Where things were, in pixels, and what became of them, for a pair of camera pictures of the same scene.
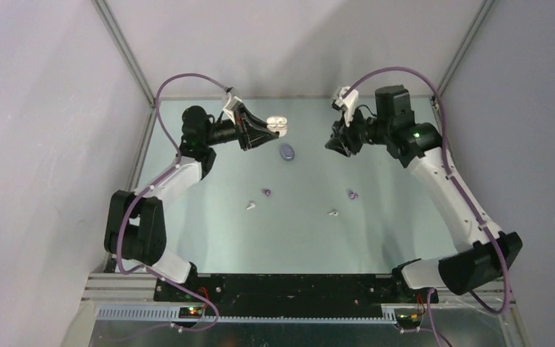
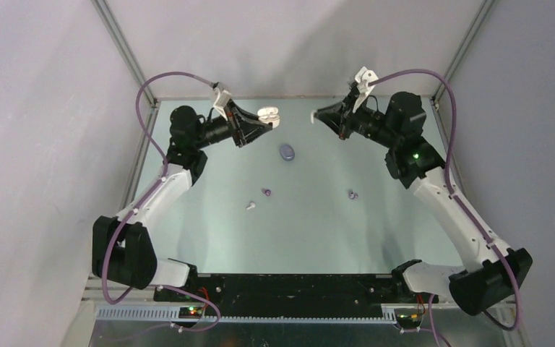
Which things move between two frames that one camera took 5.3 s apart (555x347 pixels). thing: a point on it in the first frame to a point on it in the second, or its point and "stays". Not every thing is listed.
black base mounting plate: [291, 294] stays
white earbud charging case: [277, 123] to [270, 115]
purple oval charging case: [287, 152] stays
